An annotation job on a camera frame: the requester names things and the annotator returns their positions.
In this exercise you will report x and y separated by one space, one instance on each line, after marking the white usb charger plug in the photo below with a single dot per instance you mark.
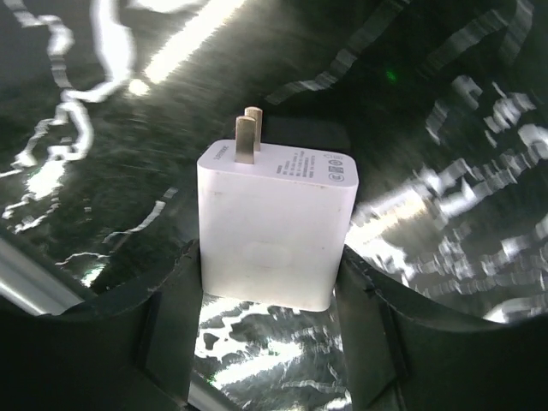
272 218

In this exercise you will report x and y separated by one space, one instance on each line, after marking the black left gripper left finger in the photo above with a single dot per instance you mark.
131 348

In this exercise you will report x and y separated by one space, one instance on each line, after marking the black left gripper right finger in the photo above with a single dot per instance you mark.
405 352

